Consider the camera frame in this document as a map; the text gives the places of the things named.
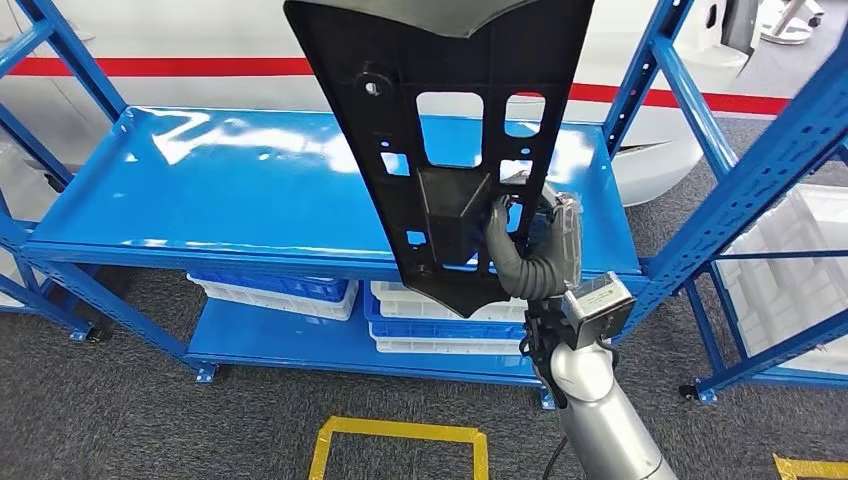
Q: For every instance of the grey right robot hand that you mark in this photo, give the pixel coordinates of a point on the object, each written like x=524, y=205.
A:
x=570, y=232

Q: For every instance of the black plastic panel part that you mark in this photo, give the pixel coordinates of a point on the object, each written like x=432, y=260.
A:
x=397, y=53

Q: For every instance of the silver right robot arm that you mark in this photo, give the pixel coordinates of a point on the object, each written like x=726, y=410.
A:
x=603, y=424

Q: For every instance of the blue plastic crate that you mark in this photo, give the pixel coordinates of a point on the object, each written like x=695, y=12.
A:
x=430, y=329
x=278, y=285

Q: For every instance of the white plastic crate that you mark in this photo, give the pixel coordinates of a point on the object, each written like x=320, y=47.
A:
x=285, y=306
x=782, y=291
x=437, y=346
x=411, y=308

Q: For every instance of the yellow floor tape square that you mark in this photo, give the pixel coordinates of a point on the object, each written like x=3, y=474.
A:
x=397, y=429
x=808, y=469

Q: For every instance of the white vehicle with red stripe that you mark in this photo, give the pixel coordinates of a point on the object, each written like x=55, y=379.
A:
x=199, y=89

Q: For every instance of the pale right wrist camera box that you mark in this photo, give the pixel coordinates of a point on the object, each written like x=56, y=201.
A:
x=596, y=308

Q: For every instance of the white round pedestal base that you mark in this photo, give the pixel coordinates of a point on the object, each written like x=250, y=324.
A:
x=792, y=30

